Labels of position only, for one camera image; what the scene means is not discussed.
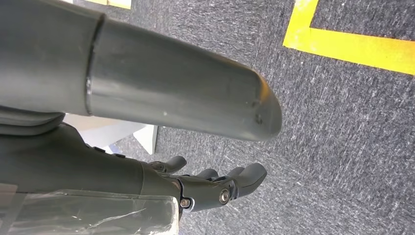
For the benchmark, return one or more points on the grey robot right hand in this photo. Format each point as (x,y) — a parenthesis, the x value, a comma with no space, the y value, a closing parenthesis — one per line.
(162,84)

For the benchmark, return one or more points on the white desk leg panel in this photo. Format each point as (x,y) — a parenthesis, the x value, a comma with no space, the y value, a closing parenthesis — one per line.
(110,134)

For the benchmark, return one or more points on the yellow floor tape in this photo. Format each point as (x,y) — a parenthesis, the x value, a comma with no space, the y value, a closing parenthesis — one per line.
(350,48)

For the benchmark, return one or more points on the clear tape wrapped mount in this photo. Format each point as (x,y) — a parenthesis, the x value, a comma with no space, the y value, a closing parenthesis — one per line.
(81,214)

